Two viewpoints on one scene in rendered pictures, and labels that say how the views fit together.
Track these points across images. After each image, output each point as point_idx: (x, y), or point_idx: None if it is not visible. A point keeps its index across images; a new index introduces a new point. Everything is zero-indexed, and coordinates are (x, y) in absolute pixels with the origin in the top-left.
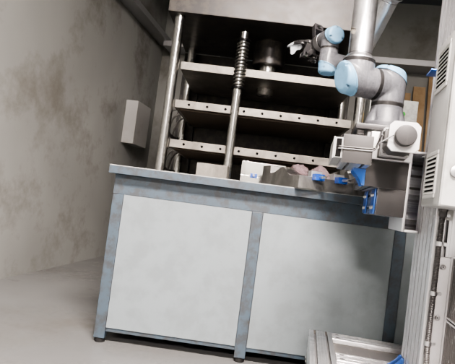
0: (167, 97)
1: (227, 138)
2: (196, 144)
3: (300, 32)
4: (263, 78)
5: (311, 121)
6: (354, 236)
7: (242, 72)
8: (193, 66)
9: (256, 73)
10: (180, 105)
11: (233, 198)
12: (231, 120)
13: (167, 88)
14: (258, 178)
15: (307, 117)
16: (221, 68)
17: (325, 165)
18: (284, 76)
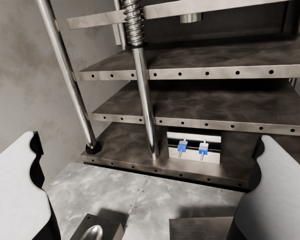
0: (64, 78)
1: (142, 112)
2: (115, 116)
3: None
4: (173, 15)
5: (259, 75)
6: None
7: (135, 20)
8: (80, 23)
9: (160, 9)
10: (85, 78)
11: None
12: (140, 93)
13: (59, 66)
14: (188, 148)
15: (251, 69)
16: (112, 15)
17: (281, 133)
18: (206, 1)
